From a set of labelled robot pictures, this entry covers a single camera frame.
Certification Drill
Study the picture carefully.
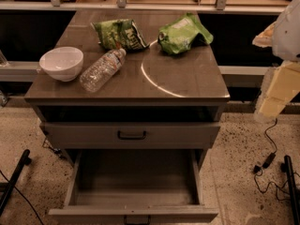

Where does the grey drawer cabinet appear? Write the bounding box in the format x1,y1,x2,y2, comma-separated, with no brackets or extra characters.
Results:
23,8,232,161

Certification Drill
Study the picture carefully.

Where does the thin black floor cable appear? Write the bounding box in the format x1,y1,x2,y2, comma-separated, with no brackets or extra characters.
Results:
0,170,45,225

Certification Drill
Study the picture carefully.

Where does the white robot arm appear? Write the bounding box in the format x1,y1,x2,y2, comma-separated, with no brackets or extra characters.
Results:
252,0,300,121

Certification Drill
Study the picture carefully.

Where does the black power cable with adapter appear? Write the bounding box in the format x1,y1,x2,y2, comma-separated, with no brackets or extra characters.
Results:
252,118,300,203

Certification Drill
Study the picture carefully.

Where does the green kettle chips bag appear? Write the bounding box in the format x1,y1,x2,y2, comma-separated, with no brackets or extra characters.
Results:
91,19,149,52

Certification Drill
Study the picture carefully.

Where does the black left stand leg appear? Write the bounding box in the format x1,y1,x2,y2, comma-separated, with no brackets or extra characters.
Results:
0,149,31,216

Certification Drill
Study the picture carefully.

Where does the crumpled green snack bag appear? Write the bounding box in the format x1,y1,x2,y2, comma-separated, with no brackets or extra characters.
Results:
157,13,214,55

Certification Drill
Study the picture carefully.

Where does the clear plastic water bottle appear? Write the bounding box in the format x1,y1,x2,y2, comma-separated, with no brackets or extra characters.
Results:
80,49,127,93

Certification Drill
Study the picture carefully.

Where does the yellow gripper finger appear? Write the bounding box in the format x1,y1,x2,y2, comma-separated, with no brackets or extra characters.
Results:
252,22,275,48
258,61,300,118

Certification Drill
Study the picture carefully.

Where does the grey drawer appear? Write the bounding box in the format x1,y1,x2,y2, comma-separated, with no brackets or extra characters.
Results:
49,150,218,225
40,122,220,149

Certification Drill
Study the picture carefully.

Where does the black right stand leg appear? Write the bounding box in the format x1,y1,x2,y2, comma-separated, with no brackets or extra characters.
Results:
280,155,300,225

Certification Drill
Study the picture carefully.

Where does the white ceramic bowl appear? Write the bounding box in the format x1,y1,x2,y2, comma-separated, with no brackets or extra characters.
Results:
39,47,83,82

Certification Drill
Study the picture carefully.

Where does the black stand leg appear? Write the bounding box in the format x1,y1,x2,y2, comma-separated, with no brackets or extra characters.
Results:
280,155,300,225
0,149,31,216

